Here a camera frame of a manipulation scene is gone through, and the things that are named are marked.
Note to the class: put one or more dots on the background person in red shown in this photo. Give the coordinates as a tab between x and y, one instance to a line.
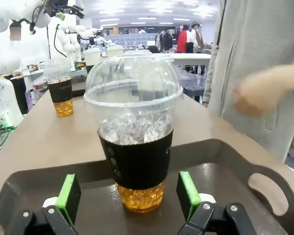
181	39

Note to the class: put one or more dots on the black cylindrical sleeve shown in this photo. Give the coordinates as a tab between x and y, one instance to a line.
19	94

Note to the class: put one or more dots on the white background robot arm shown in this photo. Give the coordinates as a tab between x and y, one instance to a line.
68	41

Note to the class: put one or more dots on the person's left hand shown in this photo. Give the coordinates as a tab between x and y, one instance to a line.
259	90

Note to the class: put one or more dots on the iced coffee dome-lid cup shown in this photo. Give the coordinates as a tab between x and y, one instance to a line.
137	161
61	94

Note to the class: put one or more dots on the person in gray hoodie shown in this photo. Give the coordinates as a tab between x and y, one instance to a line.
247	36

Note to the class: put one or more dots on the white round table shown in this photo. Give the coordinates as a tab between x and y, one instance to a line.
191	58

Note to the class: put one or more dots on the background person with hat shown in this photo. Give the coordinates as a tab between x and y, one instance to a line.
196	36

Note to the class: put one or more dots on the clothes rack with garments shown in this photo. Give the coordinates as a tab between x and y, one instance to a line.
164	40

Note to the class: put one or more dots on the brown plastic serving tray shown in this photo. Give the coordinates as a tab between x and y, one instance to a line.
210	176

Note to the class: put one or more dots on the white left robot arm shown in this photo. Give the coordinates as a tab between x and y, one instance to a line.
5	56

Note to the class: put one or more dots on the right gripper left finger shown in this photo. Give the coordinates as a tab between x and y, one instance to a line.
71	195

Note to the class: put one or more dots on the white lidded paper cup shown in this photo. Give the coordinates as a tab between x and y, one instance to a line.
91	57

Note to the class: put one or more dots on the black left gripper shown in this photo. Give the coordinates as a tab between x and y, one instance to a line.
56	7

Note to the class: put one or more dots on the gray metal stool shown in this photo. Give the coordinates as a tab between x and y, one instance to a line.
193	91

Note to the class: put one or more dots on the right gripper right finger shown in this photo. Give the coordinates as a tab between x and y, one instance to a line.
186	193

